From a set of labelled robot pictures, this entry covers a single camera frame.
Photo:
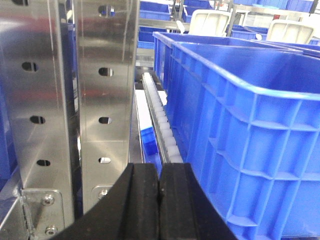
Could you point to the perforated steel upright post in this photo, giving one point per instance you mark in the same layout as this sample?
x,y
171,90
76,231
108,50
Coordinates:
x,y
67,70

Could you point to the large blue plastic crate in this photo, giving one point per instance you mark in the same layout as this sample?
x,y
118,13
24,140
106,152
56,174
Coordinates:
x,y
246,116

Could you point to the small blue bin below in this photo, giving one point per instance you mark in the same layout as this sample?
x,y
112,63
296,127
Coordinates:
x,y
149,141

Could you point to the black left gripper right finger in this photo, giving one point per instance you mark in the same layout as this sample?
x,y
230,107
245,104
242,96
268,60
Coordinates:
x,y
185,213

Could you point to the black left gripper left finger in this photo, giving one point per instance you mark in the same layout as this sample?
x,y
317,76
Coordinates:
x,y
129,211

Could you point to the white roller track rail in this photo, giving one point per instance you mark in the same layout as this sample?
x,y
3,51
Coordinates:
x,y
166,142

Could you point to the white plastic lid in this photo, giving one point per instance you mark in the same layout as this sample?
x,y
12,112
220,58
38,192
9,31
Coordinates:
x,y
209,23
289,31

